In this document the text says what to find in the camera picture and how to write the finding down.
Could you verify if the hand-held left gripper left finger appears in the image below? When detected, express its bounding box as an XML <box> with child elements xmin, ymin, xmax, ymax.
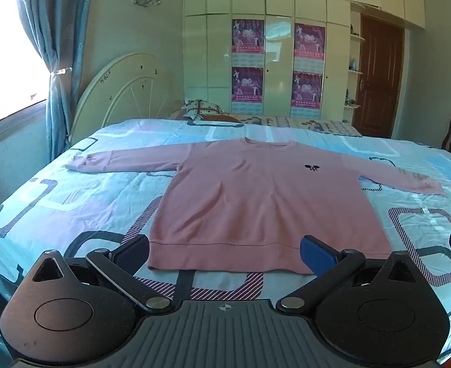
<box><xmin>31</xmin><ymin>234</ymin><xmax>176</xmax><ymax>313</ymax></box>

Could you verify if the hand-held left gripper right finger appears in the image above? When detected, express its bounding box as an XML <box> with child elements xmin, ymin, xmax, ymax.
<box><xmin>275</xmin><ymin>235</ymin><xmax>417</xmax><ymax>315</ymax></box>

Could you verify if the pink sweater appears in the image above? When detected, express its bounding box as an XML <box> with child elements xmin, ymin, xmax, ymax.
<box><xmin>64</xmin><ymin>137</ymin><xmax>449</xmax><ymax>275</ymax></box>

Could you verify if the patterned light blue bedsheet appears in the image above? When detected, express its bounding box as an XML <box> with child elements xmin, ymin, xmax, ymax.
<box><xmin>0</xmin><ymin>117</ymin><xmax>451</xmax><ymax>368</ymax></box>

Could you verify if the orange striped pillow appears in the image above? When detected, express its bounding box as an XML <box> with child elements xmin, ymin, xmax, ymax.
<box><xmin>200</xmin><ymin>113</ymin><xmax>243</xmax><ymax>124</ymax></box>

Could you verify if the white patterned pillow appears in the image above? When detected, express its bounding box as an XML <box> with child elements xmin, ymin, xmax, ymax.
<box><xmin>183</xmin><ymin>99</ymin><xmax>225</xmax><ymax>120</ymax></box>

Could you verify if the cream round headboard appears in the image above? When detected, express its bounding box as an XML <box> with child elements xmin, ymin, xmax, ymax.
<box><xmin>68</xmin><ymin>53</ymin><xmax>188</xmax><ymax>145</ymax></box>

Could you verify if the cream wardrobe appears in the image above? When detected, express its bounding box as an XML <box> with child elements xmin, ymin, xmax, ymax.
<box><xmin>183</xmin><ymin>0</ymin><xmax>427</xmax><ymax>120</ymax></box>

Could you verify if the brown wooden door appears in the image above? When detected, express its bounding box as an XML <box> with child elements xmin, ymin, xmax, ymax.
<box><xmin>352</xmin><ymin>13</ymin><xmax>406</xmax><ymax>139</ymax></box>

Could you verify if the cream corner shelf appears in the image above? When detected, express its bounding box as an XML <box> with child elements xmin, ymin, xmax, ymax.
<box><xmin>344</xmin><ymin>23</ymin><xmax>365</xmax><ymax>110</ymax></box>

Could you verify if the window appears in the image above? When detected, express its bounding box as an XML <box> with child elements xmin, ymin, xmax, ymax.
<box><xmin>0</xmin><ymin>0</ymin><xmax>52</xmax><ymax>139</ymax></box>

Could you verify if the teal curtain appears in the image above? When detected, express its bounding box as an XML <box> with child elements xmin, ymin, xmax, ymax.
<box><xmin>14</xmin><ymin>0</ymin><xmax>98</xmax><ymax>162</ymax></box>

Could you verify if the purple wall poster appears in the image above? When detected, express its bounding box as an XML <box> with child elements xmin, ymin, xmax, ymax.
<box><xmin>294</xmin><ymin>23</ymin><xmax>326</xmax><ymax>72</ymax></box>
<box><xmin>232</xmin><ymin>19</ymin><xmax>265</xmax><ymax>67</ymax></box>
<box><xmin>290</xmin><ymin>71</ymin><xmax>323</xmax><ymax>120</ymax></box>
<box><xmin>231</xmin><ymin>67</ymin><xmax>265</xmax><ymax>114</ymax></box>

